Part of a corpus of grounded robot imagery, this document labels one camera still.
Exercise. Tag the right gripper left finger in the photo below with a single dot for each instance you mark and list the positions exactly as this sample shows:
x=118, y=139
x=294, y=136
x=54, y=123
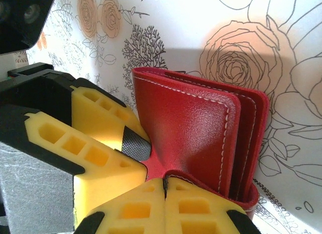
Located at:
x=130, y=211

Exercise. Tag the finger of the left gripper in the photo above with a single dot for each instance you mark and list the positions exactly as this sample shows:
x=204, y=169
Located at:
x=105, y=110
x=105, y=183

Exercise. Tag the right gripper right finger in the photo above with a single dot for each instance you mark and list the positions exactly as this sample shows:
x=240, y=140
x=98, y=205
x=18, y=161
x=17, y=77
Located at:
x=198, y=211

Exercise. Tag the red leather card holder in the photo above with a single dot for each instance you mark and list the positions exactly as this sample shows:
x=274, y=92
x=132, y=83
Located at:
x=196, y=123

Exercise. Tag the floral table cover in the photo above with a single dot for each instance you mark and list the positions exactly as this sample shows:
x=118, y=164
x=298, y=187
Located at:
x=188, y=22

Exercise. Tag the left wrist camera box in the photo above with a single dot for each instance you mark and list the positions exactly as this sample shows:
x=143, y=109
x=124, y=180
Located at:
x=20, y=17

